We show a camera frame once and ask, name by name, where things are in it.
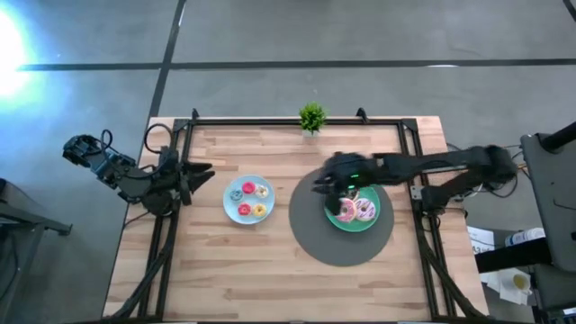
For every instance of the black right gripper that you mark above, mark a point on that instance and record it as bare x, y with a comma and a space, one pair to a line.
346, 173

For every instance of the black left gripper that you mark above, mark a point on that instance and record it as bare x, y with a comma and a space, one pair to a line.
182, 184

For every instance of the pink sprinkled donut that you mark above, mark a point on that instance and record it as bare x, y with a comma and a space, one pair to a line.
348, 217

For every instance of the chocolate sprinkled donut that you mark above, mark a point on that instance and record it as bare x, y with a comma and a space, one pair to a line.
352, 195

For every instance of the yellow iced donut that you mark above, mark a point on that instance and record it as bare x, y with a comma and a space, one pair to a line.
259, 210

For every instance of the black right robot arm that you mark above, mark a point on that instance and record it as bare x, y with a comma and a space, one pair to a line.
450, 162

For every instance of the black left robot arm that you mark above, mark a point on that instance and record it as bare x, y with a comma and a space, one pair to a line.
135, 180

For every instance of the teal plate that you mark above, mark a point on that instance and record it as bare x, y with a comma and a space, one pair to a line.
357, 226

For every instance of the round grey woven placemat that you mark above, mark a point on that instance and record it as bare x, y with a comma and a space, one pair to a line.
315, 238

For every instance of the small blue donut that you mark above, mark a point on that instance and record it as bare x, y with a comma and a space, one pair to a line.
236, 195

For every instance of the small magenta donut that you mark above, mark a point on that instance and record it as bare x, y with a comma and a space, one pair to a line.
248, 187

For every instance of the light blue plate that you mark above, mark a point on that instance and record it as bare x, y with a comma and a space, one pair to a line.
249, 199

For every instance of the small red donut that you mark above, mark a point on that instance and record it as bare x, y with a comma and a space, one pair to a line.
244, 209

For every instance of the cream donut with sprinkles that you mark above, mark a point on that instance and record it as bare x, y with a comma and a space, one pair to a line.
261, 191

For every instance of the silver mounting plate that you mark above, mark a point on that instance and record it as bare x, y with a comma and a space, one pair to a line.
416, 192

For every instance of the green plant in white pot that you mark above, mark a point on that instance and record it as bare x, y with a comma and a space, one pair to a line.
312, 118

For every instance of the white printed paper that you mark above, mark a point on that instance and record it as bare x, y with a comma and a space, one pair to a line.
481, 240

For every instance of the dark grey desk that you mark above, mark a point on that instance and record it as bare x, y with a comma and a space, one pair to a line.
27, 216

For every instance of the white napkin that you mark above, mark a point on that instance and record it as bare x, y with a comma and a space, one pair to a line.
499, 288

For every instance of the black shelf board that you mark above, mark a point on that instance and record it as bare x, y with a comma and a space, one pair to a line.
513, 257

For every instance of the white plastic bottle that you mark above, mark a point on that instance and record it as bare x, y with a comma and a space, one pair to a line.
524, 236

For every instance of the white cup with tea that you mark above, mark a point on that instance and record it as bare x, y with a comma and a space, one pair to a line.
522, 282

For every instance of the grey office furniture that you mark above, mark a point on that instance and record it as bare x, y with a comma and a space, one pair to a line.
549, 198

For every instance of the black pole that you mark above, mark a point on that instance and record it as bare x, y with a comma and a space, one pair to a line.
558, 137

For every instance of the black aluminium table frame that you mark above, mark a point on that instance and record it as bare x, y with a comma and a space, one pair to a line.
252, 121

